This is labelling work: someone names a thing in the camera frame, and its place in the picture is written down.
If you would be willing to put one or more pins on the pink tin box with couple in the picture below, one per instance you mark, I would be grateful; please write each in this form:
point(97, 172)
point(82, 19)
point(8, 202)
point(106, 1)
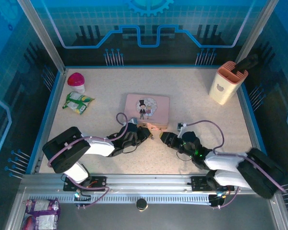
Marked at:
point(147, 107)

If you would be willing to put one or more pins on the purple snack packet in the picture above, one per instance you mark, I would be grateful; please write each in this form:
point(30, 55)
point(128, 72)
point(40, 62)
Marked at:
point(42, 213)

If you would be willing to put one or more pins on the aluminium mounting rail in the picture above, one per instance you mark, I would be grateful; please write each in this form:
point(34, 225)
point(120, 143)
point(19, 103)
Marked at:
point(148, 183)

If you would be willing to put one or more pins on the cream and orange knife block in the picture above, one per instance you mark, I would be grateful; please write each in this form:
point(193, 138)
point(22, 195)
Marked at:
point(224, 88)

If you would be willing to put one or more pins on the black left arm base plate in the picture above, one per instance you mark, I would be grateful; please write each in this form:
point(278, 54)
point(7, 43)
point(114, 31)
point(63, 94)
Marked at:
point(98, 182)

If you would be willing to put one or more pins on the pink cap mushroom toy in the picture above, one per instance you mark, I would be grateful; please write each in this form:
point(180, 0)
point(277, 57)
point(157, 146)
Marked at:
point(75, 80)

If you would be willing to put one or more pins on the black round knob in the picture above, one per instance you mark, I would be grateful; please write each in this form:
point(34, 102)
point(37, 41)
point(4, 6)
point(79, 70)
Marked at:
point(141, 204)

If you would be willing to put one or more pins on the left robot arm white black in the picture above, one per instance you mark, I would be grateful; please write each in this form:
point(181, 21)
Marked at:
point(98, 147)

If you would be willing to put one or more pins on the aluminium frame post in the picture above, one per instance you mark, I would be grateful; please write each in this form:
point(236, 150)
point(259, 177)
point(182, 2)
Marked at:
point(42, 36)
point(255, 31)

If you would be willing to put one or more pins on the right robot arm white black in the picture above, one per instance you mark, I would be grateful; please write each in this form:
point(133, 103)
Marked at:
point(223, 163)

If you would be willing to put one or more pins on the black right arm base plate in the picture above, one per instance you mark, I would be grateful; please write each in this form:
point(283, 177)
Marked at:
point(199, 183)

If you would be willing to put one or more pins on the green snack packet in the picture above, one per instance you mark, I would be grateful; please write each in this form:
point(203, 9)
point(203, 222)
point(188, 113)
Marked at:
point(78, 103)

